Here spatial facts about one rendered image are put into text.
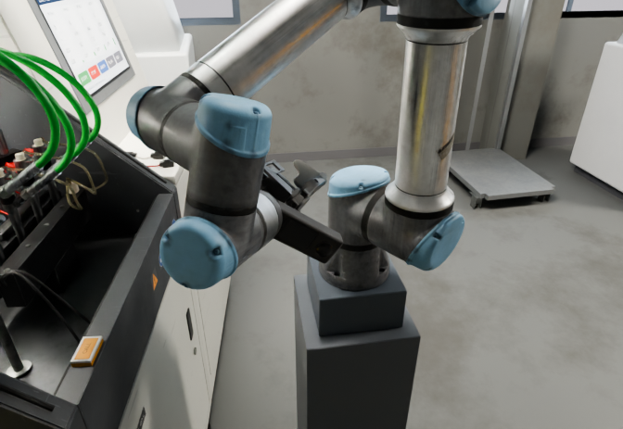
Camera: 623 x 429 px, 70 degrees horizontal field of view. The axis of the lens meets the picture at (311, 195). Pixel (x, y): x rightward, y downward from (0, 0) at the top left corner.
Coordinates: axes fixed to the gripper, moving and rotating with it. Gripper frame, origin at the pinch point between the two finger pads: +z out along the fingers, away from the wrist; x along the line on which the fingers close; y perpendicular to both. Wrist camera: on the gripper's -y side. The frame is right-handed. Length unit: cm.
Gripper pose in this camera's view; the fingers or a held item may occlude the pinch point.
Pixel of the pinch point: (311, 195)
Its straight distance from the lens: 76.1
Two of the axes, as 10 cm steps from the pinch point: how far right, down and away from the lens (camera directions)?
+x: -6.1, 7.0, 3.6
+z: 3.0, -2.2, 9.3
